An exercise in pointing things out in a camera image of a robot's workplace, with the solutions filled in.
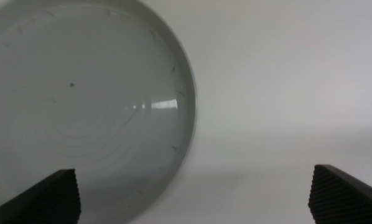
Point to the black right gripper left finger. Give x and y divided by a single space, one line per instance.
46 202

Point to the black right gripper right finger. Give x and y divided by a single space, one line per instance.
344 199

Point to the grey shallow bowl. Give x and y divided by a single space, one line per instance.
80 93

